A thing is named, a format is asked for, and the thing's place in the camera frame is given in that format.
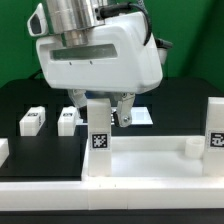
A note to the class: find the fiducial marker sheet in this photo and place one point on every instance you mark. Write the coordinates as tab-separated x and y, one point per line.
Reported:
140	116

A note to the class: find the white left obstacle block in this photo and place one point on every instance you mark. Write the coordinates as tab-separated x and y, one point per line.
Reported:
4	150

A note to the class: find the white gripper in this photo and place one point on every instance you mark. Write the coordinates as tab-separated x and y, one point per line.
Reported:
117	58

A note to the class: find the white desk top tray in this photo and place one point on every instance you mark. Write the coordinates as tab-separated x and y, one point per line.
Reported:
160	158

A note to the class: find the white front obstacle rail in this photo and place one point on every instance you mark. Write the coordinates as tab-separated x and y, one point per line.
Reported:
152	194

